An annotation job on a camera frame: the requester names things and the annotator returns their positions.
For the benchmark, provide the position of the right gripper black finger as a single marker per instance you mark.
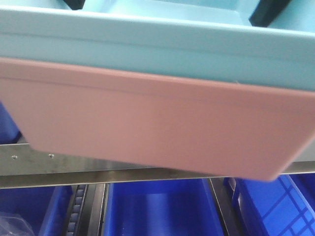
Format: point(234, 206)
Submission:
point(267, 11)

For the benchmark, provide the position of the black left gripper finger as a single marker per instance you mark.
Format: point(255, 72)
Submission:
point(75, 4)

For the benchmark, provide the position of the light blue plastic box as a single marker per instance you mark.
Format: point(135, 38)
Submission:
point(206, 39)

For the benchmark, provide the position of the pink plastic box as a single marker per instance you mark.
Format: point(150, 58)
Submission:
point(197, 125)

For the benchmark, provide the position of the stainless steel shelf rack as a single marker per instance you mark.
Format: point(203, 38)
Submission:
point(22, 166)

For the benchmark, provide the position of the upper blue bin left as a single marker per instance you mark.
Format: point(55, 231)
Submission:
point(9, 132)

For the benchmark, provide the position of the lower blue bin right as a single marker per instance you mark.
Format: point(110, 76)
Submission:
point(283, 207)

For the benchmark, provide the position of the lower blue bin with bag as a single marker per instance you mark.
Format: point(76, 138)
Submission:
point(43, 208)

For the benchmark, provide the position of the lower blue bin middle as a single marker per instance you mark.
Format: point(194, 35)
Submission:
point(183, 207)

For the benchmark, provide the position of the clear plastic parts bag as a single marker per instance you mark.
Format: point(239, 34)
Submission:
point(14, 225)

